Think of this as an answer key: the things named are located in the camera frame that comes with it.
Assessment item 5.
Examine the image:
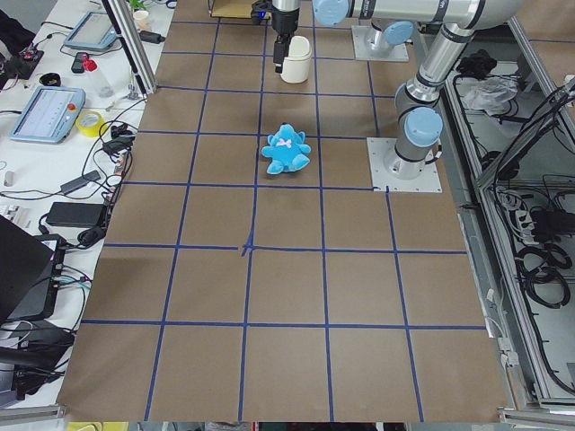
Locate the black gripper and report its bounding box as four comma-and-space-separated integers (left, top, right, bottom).
271, 0, 300, 74

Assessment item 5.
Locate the white trash can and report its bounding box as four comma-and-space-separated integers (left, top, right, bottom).
280, 36, 312, 84

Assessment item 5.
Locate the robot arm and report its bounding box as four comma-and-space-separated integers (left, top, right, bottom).
266, 0, 414, 73
313, 0, 523, 180

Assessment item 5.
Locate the blue teddy bear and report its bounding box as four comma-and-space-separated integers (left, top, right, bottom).
261, 123, 311, 175

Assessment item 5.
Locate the red capped bottle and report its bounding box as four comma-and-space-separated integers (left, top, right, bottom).
83, 54, 114, 98

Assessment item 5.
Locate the far teach pendant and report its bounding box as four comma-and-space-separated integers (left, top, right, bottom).
63, 12, 117, 51

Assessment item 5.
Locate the teach pendant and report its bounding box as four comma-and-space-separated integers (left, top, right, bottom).
9, 85, 85, 145
63, 12, 117, 51

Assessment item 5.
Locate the yellow tape roll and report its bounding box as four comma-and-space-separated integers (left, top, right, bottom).
75, 110, 104, 137

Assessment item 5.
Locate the near teach pendant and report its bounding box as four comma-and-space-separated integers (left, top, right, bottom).
9, 85, 85, 145

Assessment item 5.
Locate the black power adapter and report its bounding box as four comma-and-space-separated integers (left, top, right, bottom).
46, 202, 106, 228

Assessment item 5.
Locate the black laptop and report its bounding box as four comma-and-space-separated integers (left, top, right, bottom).
1, 217, 65, 323

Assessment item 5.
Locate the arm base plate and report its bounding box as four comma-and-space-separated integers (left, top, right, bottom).
367, 137, 442, 193
351, 26, 409, 62

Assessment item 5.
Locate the aluminium frame post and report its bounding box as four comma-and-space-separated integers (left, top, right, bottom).
102, 0, 157, 96

